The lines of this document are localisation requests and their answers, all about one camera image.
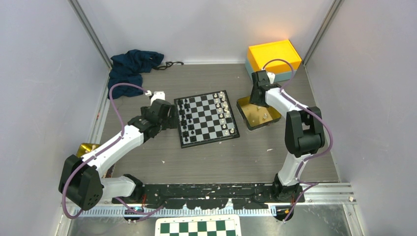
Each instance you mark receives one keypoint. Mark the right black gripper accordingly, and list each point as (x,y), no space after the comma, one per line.
(253,100)

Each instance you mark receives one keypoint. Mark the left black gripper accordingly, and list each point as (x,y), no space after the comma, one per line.
(170,122)

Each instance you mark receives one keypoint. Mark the gold tin tray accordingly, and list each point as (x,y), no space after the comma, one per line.
(252,115)

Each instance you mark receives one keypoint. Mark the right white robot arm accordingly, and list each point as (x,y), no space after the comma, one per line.
(304,133)

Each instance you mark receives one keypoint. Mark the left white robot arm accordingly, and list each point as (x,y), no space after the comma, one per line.
(82,180)

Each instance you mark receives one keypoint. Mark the gold tin with brown pieces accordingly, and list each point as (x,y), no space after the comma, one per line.
(85,148)

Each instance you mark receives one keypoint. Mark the green checkered calibration board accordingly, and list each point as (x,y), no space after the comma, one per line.
(215,225)

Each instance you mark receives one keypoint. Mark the orange and teal box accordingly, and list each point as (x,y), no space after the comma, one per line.
(273,57)

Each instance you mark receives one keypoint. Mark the black and white chessboard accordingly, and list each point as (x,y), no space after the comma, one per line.
(199,122)

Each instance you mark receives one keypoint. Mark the dark blue cloth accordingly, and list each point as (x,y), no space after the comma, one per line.
(129,67)

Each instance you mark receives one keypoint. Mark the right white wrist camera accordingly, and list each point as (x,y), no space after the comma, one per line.
(271,77)

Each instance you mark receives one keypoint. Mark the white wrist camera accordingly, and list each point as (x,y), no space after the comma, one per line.
(155,95)
(271,77)

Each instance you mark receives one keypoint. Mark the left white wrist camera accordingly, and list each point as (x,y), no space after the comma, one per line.
(155,95)

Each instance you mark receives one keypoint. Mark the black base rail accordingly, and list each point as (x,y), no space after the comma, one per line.
(213,196)

